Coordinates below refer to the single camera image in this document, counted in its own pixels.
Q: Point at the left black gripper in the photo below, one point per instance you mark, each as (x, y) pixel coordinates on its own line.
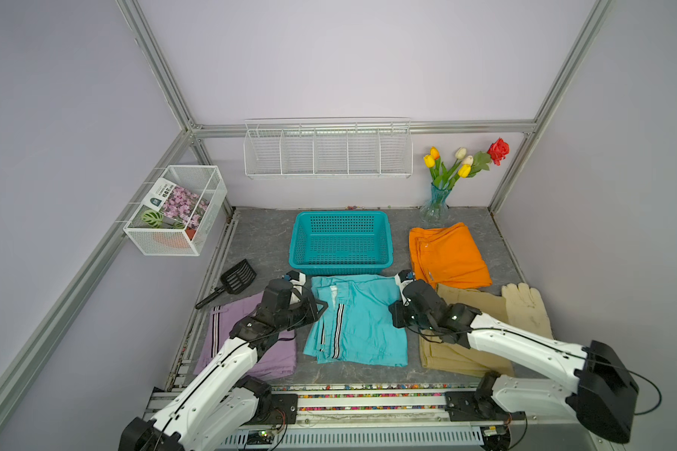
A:
(311, 315)

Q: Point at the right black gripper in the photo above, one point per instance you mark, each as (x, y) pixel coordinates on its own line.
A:
(395, 313)

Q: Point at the khaki pants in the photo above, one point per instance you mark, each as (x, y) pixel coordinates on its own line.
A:
(456, 359)

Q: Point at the orange pants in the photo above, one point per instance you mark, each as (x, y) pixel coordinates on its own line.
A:
(448, 257)

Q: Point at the teal pants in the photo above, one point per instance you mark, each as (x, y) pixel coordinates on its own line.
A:
(357, 325)

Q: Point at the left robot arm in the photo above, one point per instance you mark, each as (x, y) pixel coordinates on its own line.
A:
(223, 396)

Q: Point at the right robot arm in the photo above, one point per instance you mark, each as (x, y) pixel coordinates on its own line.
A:
(588, 384)

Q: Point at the teal plastic basket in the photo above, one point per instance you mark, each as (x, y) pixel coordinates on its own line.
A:
(341, 242)

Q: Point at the black litter scoop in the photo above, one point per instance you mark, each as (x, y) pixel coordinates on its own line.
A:
(233, 281)

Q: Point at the glass vase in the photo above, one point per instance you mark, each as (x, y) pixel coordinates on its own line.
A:
(434, 210)

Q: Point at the cream work glove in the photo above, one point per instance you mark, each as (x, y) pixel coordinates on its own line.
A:
(526, 309)

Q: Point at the purple flower pot plant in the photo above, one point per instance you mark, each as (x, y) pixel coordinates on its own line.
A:
(168, 205)

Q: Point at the artificial flower bouquet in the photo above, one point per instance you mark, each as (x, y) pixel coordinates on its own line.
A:
(465, 165)

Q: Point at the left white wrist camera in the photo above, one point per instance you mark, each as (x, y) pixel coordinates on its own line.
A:
(298, 280)

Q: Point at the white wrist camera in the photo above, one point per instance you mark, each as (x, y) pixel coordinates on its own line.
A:
(403, 279)
(298, 280)

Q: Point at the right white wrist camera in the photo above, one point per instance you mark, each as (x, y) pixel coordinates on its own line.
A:
(403, 279)

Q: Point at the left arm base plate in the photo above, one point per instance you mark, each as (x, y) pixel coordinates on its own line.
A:
(276, 410)

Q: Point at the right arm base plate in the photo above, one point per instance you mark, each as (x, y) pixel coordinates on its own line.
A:
(465, 406)

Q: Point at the white wire side basket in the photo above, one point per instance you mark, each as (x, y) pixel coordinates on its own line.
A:
(204, 180)

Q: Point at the white wire wall shelf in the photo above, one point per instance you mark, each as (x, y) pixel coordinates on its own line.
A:
(328, 148)

